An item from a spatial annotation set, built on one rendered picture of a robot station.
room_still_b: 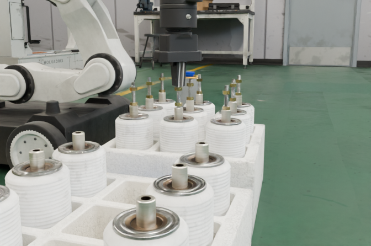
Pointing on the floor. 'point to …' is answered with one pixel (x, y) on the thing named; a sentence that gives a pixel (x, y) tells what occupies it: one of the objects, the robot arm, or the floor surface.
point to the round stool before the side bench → (153, 49)
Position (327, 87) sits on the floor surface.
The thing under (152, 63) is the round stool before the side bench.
